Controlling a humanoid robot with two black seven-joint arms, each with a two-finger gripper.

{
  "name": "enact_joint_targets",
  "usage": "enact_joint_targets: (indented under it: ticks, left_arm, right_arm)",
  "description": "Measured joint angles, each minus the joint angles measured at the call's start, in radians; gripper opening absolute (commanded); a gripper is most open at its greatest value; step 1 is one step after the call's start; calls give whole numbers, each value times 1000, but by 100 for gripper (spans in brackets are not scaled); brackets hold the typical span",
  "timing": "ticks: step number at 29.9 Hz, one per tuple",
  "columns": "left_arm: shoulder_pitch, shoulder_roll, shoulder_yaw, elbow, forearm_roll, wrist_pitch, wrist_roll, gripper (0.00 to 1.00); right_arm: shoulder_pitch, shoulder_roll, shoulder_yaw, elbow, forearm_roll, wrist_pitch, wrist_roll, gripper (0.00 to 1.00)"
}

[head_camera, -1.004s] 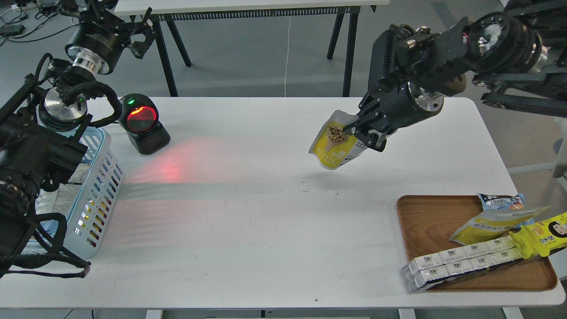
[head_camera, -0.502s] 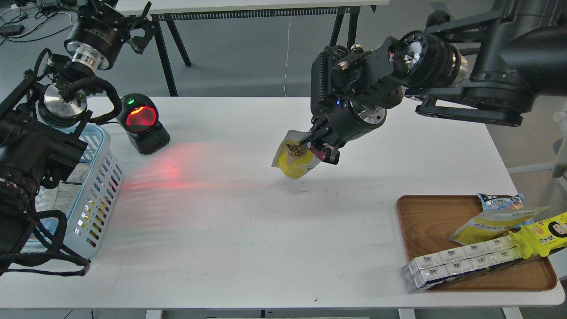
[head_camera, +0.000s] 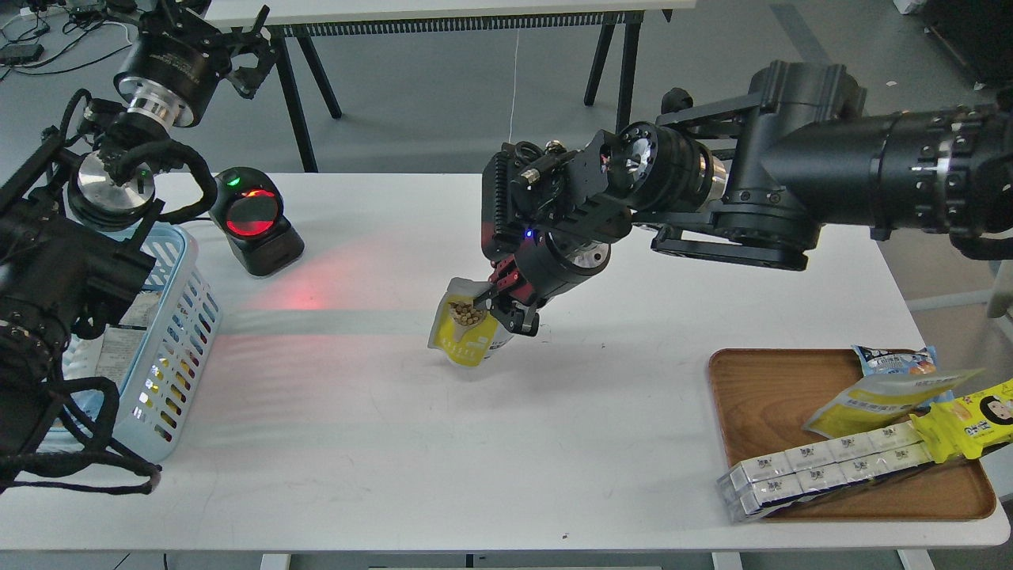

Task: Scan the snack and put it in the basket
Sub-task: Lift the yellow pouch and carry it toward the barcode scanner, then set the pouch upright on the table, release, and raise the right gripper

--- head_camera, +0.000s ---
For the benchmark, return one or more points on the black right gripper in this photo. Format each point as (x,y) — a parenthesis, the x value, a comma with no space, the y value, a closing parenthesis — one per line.
(548,218)

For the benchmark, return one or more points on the yellow white snack pouch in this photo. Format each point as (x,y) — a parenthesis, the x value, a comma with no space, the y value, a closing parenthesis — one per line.
(878,399)
(466,333)

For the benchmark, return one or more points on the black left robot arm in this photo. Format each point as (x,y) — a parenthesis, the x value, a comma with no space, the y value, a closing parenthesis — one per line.
(74,217)

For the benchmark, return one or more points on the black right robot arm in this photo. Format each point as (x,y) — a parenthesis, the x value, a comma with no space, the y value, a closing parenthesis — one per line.
(750,180)

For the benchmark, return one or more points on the white boxed snack pack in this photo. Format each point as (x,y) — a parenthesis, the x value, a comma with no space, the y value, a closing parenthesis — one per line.
(760,486)

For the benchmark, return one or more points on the blue white snack bag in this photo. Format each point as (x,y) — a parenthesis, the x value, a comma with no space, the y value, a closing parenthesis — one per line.
(875,361)

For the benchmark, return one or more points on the light blue plastic basket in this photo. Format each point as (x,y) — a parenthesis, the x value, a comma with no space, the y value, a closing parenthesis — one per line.
(156,396)

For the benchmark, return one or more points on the yellow cartoon snack bag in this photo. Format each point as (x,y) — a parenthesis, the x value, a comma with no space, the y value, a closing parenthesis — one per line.
(967,426)

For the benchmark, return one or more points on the brown wooden tray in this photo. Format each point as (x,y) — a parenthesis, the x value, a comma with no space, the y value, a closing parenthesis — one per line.
(763,397)

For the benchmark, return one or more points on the black barcode scanner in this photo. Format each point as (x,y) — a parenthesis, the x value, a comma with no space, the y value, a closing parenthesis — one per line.
(249,210)

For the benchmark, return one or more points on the white background table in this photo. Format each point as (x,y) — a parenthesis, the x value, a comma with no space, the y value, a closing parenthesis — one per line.
(304,20)

